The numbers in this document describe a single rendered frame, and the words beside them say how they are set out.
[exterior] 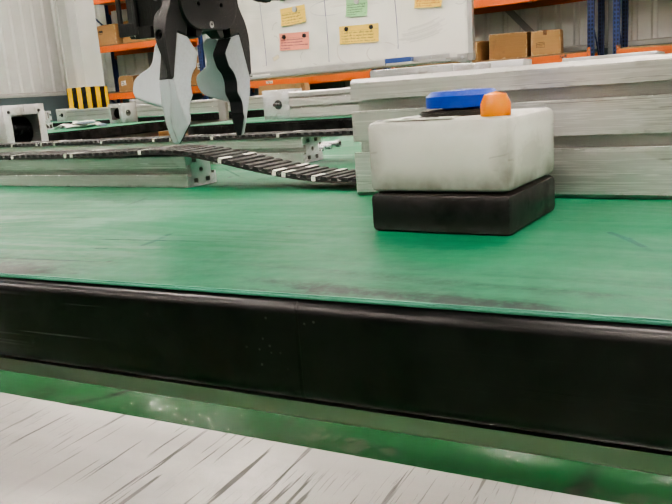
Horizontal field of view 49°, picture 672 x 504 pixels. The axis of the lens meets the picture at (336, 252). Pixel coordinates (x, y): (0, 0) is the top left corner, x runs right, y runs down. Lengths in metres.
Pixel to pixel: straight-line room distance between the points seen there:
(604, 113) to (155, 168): 0.42
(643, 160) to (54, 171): 0.60
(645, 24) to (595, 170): 10.60
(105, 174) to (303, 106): 1.67
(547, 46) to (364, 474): 9.26
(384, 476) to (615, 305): 1.05
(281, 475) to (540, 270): 1.05
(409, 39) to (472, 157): 3.25
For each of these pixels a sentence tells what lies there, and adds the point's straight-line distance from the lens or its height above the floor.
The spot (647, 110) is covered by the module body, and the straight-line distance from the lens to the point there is 0.48.
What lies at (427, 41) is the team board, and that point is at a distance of 3.59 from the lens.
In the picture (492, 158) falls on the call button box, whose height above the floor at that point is 0.82.
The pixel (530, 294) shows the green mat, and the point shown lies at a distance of 0.28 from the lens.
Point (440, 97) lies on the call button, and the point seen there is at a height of 0.85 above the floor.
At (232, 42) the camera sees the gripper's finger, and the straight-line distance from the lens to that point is 0.71.
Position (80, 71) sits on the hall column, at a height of 1.28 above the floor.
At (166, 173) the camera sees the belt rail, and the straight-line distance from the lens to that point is 0.72.
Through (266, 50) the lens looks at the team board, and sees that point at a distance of 3.99.
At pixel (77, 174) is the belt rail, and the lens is 0.82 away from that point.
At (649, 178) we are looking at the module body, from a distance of 0.48.
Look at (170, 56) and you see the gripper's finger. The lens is 0.65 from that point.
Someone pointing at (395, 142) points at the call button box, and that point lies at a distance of 0.40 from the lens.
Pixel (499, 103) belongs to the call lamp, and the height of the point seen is 0.85.
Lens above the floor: 0.86
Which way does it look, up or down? 12 degrees down
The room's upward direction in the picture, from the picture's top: 4 degrees counter-clockwise
